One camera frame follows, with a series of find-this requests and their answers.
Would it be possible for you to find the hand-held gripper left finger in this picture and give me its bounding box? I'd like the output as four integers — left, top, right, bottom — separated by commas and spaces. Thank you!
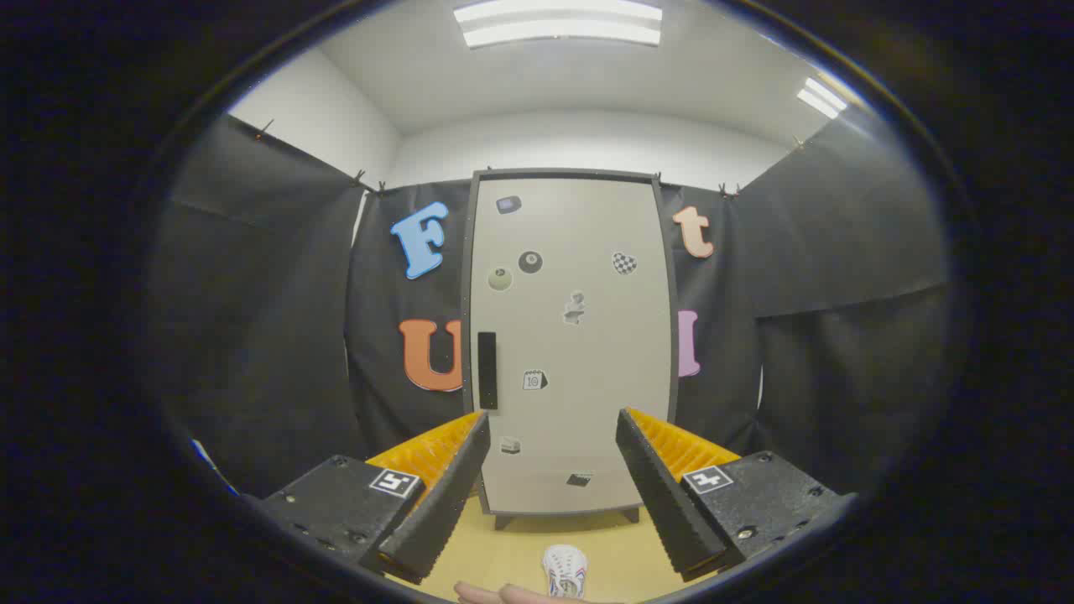
243, 409, 493, 586

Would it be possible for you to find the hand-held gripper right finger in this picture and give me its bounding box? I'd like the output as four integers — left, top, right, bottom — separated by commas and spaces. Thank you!
615, 407, 858, 584

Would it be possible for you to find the white lace-up shoe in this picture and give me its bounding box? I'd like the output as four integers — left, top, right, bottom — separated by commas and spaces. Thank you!
542, 544, 589, 599

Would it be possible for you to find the black door handle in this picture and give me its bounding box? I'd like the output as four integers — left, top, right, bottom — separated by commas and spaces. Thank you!
477, 331, 499, 411

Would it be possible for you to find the light grey shoe cabinet door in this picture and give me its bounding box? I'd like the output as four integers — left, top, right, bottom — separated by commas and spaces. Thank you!
469, 177, 675, 515

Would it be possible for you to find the black backdrop cloth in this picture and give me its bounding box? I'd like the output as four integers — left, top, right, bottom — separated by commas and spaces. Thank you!
155, 113, 953, 504

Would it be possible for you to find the small ceiling light panel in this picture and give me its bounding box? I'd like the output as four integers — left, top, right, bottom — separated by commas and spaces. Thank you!
795, 77, 850, 120

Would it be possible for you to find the long ceiling light panel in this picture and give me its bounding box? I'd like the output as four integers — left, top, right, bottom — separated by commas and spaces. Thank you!
453, 0, 664, 49

